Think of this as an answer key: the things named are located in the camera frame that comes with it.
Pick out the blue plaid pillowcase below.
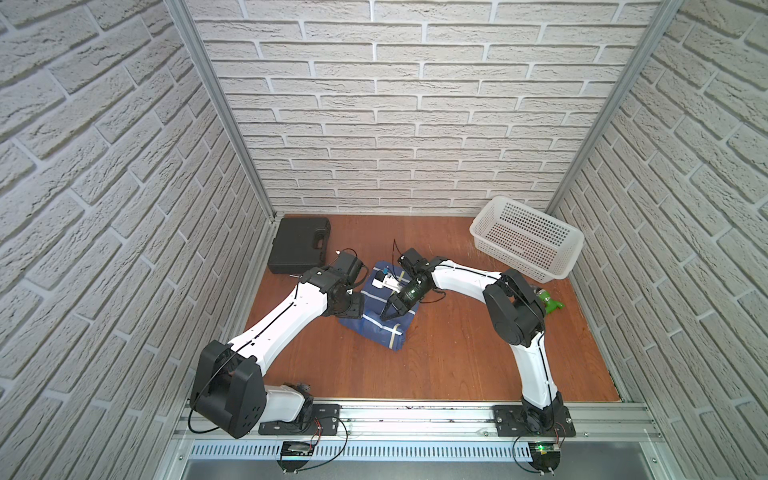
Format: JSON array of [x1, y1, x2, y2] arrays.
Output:
[[338, 261, 420, 351]]

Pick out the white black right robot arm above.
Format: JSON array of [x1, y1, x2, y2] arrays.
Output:
[[381, 249, 563, 431]]

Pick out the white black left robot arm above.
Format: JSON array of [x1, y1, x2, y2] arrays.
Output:
[[189, 250, 365, 439]]

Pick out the black plastic tool case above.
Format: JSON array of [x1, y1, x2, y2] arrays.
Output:
[[267, 217, 331, 274]]

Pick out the white perforated plastic basket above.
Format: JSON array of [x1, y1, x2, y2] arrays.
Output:
[[470, 196, 585, 283]]

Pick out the green toy drill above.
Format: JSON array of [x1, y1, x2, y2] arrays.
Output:
[[536, 289, 564, 315]]

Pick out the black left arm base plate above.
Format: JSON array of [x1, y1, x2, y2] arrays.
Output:
[[258, 403, 341, 436]]

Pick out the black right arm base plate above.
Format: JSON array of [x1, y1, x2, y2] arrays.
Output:
[[492, 404, 576, 438]]

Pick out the left controller board with cables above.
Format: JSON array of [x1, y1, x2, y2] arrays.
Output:
[[277, 416, 350, 474]]

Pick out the controller board with cables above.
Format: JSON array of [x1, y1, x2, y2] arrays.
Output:
[[512, 422, 568, 476], [277, 416, 350, 474]]

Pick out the aluminium front rail frame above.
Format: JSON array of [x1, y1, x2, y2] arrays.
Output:
[[158, 399, 682, 479]]

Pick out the right controller board with cables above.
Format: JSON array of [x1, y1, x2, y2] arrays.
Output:
[[512, 422, 568, 476]]

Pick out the left aluminium corner post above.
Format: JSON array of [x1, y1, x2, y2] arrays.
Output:
[[166, 0, 277, 221]]

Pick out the aluminium corner post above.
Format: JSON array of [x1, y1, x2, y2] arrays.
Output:
[[545, 0, 684, 215], [166, 0, 277, 221]]

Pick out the right aluminium corner post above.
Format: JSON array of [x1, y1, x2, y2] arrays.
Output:
[[545, 0, 684, 215]]

